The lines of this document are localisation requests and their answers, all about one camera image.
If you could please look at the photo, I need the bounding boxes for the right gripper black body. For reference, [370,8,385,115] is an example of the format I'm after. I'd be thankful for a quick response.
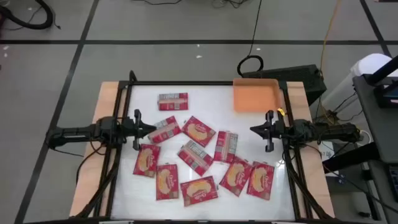
[265,110,285,152]

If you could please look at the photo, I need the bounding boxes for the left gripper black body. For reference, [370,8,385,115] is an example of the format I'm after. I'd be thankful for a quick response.
[122,108,143,152]

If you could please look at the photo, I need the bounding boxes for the orange plastic basket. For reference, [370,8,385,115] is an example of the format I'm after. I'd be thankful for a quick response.
[232,78,282,113]

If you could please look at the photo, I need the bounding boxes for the black computer case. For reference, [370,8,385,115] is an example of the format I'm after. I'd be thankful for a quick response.
[241,64,328,106]

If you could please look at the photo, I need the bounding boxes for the white paper sheet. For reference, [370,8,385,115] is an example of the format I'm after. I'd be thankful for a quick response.
[317,139,341,178]

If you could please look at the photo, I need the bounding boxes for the white round bin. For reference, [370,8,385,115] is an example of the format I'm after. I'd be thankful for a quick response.
[322,52,393,113]

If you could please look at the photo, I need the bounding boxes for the grey cart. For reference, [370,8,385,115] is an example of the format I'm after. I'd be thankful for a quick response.
[353,73,398,224]

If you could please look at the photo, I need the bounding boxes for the black and blue device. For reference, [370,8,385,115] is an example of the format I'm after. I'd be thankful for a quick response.
[374,83,398,109]

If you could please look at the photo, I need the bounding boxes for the black pole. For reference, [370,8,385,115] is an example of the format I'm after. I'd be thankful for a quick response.
[366,55,398,85]

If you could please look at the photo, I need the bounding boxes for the dark keyboard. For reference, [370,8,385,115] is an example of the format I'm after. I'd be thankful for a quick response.
[387,164,398,203]

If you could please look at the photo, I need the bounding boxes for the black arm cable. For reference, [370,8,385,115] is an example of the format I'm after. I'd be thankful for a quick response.
[75,144,106,186]

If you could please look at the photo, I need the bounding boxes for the black cable with loop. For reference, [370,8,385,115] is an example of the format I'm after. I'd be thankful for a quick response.
[236,0,264,78]

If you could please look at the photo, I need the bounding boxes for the black bracket bar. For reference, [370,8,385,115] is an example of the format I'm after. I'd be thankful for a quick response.
[322,142,381,174]

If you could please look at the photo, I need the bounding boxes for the yellow cable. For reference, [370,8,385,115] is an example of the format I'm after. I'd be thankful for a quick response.
[318,0,343,125]

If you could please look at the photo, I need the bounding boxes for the thin black floor cable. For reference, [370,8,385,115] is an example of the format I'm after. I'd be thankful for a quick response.
[133,0,184,6]

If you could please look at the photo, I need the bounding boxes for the tangled black floor cables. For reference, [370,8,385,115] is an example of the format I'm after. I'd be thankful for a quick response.
[211,0,250,9]

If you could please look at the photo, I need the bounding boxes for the thick black hose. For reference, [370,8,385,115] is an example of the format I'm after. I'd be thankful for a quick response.
[0,0,54,31]

